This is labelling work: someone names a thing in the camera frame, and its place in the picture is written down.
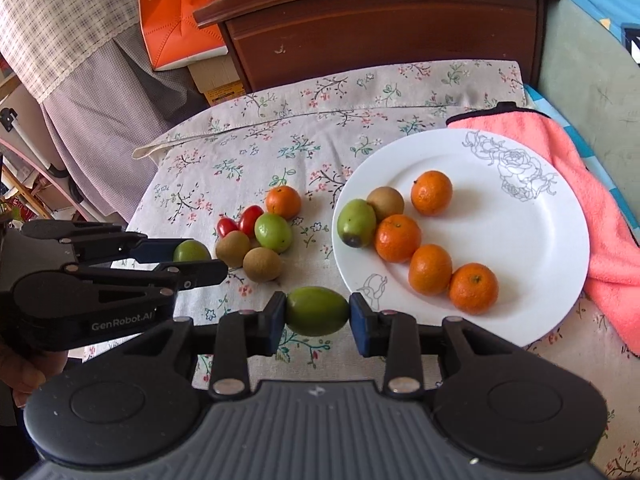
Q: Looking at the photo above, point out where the white plate with rose print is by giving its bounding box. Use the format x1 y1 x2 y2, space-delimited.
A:
331 127 591 348

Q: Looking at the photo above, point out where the beige checked cloth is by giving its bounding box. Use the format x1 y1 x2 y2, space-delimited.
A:
0 0 142 103

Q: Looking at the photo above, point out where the purple checked cloth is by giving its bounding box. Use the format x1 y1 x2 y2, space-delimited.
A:
41 22 213 221

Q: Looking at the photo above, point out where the person's left hand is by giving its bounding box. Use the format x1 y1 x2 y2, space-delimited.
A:
0 347 68 408

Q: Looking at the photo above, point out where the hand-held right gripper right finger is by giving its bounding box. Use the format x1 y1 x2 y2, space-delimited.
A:
349 292 531 401

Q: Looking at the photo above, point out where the brown cardboard box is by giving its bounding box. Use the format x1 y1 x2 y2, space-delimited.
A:
187 52 251 107

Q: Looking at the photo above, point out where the orange mandarin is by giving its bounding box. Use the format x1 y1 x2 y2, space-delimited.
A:
375 214 422 264
265 185 302 220
410 170 454 217
408 244 454 296
448 262 500 316

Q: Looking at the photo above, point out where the dark wooden nightstand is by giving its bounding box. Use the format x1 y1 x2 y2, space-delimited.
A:
192 0 562 95

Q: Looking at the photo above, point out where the floral tablecloth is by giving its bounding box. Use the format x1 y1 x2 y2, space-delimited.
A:
125 60 640 480

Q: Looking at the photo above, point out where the green jujube with dark spot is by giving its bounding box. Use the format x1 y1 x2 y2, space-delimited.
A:
337 198 377 249

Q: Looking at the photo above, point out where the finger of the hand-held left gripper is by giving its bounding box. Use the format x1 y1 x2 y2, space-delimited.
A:
21 219 196 266
14 260 228 311

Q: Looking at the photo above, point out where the brown kiwi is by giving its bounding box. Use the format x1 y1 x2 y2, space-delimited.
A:
242 247 282 282
366 186 405 221
215 230 251 268

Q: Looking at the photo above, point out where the pink towel with black trim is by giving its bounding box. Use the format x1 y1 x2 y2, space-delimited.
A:
446 102 640 356

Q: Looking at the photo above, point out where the grey-green cushion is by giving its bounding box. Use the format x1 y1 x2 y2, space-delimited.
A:
537 0 640 201

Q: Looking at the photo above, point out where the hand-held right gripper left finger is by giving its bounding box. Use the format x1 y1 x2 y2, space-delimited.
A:
125 292 288 401

